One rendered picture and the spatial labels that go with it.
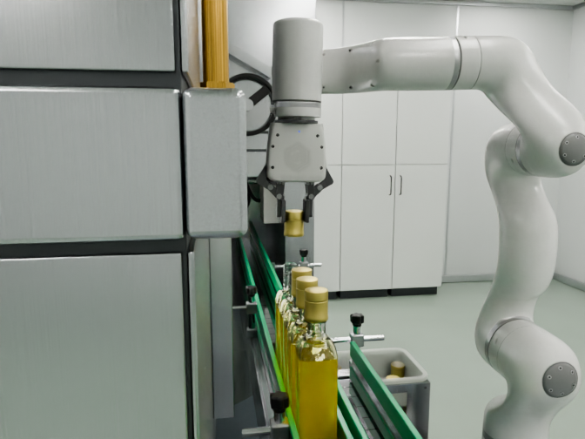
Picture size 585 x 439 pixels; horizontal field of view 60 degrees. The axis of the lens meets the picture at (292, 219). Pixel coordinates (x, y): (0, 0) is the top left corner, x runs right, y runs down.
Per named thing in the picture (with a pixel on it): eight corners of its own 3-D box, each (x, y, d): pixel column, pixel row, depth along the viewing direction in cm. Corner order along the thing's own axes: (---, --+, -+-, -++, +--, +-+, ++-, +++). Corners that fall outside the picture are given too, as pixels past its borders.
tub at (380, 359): (319, 383, 130) (319, 352, 128) (402, 377, 133) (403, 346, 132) (335, 421, 113) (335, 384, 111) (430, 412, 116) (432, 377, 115)
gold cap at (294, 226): (282, 233, 91) (283, 209, 90) (302, 233, 91) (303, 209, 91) (285, 237, 88) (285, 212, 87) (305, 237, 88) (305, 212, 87)
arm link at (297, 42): (269, 103, 90) (273, 99, 81) (270, 25, 88) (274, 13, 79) (316, 104, 91) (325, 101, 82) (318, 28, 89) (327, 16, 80)
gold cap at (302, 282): (319, 302, 80) (319, 275, 80) (317, 309, 77) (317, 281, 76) (297, 301, 81) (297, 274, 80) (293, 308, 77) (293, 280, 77)
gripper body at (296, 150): (267, 113, 82) (266, 182, 84) (330, 115, 83) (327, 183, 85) (265, 115, 89) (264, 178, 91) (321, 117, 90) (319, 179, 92)
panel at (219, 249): (212, 265, 160) (210, 157, 155) (222, 265, 161) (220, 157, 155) (213, 419, 72) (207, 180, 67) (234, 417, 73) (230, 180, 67)
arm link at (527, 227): (503, 395, 93) (464, 359, 109) (564, 391, 95) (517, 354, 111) (518, 118, 86) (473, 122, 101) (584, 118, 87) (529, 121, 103)
